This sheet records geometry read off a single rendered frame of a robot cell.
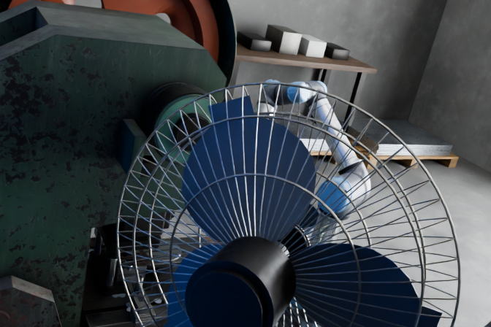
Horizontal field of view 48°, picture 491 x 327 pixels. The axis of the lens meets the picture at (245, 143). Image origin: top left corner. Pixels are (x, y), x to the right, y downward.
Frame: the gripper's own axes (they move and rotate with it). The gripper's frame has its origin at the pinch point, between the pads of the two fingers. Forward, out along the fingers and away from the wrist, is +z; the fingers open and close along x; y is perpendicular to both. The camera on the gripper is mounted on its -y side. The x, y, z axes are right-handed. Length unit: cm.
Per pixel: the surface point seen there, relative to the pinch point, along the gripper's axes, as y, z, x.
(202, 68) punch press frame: -8, 2, -61
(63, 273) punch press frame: -30, 56, -33
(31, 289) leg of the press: -33, 63, -40
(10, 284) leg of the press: -37, 63, -44
